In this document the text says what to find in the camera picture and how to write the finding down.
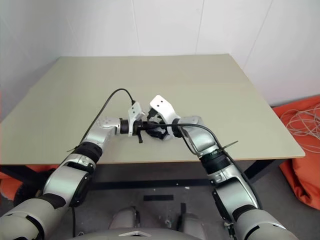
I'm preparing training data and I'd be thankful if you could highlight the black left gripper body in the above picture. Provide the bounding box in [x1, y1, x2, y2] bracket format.
[133, 119, 151, 145]

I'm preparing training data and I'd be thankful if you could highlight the black floor tape strip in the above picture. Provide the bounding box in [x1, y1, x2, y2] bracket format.
[143, 194, 174, 202]

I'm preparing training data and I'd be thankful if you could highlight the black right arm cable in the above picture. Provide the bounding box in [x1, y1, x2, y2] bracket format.
[143, 121, 263, 211]

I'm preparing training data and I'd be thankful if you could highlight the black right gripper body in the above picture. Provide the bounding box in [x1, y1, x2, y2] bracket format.
[146, 108, 168, 131]

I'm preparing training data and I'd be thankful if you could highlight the black table frame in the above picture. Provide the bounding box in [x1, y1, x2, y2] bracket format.
[0, 159, 284, 192]

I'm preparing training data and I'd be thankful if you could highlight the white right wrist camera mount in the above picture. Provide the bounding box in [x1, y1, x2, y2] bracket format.
[148, 94, 182, 141]

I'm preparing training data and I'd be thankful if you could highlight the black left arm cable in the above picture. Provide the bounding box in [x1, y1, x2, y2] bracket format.
[72, 88, 137, 153]

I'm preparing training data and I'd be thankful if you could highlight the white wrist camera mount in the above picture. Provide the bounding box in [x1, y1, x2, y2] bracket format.
[148, 94, 182, 141]
[127, 100, 145, 138]

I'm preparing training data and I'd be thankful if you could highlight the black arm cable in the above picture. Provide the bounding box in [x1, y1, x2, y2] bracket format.
[72, 88, 137, 153]
[143, 121, 263, 211]

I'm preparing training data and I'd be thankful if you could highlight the large orange bean bag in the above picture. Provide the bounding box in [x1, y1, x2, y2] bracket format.
[271, 94, 320, 161]

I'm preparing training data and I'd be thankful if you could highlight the tangled white cable pile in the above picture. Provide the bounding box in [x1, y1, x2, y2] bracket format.
[279, 102, 320, 141]

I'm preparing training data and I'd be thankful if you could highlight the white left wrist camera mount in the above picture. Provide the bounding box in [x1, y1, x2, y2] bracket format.
[127, 100, 145, 138]

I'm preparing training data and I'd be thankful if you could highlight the grey rounded robot leg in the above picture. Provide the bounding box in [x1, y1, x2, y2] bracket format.
[108, 205, 141, 230]
[176, 203, 205, 234]

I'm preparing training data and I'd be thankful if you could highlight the silver robot torso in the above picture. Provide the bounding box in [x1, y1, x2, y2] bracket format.
[74, 229, 201, 240]

